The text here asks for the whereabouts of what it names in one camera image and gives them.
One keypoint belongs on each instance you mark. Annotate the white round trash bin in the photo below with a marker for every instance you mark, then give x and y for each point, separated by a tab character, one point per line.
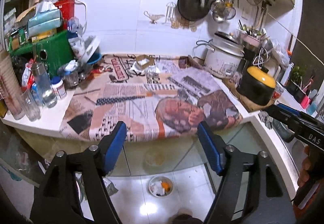
156	189

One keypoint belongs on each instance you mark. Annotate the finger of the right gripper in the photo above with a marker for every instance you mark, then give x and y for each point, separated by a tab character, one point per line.
288	109

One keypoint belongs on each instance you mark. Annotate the teal tissue box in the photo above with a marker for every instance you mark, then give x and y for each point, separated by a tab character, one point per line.
47	17

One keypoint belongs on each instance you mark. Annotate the metal strainer ladle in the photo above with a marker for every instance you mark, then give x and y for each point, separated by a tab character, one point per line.
218	8

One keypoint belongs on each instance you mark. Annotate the crumpled white paper box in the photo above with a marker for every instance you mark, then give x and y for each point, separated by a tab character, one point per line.
141	63

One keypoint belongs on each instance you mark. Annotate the clear drinking glass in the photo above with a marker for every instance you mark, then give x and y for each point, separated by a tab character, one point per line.
29	106

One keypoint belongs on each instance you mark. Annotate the printed newspaper table cover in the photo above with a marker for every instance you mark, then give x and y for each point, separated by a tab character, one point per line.
169	99

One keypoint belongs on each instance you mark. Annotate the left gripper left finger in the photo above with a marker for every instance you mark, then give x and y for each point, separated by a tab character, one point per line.
57	199

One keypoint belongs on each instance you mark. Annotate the wooden board under pot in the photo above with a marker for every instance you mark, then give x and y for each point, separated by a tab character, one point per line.
248	104

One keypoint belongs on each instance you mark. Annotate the black hanging wok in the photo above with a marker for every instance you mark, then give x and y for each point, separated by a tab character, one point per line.
193	10

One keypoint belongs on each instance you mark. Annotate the white rice cooker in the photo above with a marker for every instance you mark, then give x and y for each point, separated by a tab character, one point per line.
224	54

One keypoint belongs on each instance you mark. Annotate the small green potted plant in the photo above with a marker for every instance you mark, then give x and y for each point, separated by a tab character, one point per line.
295	79

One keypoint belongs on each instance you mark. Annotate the red tin box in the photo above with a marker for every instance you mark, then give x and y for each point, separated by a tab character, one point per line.
67	8

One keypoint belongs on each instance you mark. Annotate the orange sleeve forearm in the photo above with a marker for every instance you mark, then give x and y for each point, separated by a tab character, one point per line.
310	208

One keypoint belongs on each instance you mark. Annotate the green box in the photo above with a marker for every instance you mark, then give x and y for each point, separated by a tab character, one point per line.
53	51

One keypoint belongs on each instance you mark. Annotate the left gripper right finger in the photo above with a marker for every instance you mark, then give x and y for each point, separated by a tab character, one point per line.
267	199

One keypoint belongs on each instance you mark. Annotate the utensil holder with chopsticks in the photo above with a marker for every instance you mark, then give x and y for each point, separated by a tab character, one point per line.
250	35

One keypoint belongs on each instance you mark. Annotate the dark shoe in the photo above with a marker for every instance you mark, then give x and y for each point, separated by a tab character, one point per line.
186	219

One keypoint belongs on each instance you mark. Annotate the white pill bottle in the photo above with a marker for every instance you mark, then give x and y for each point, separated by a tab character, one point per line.
58	87

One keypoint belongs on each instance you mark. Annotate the right hand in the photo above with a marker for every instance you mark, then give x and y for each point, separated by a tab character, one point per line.
306	166

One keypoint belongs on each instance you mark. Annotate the clear glass bottle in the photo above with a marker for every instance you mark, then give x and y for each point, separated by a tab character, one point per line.
44	85

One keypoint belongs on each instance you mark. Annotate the black yellow round pot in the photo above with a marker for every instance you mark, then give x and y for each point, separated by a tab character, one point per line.
257	86

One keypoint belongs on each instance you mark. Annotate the orange peel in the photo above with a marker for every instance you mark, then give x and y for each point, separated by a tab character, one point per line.
165	186

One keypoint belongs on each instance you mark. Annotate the blue bowl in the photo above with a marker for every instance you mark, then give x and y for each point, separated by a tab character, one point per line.
96	57

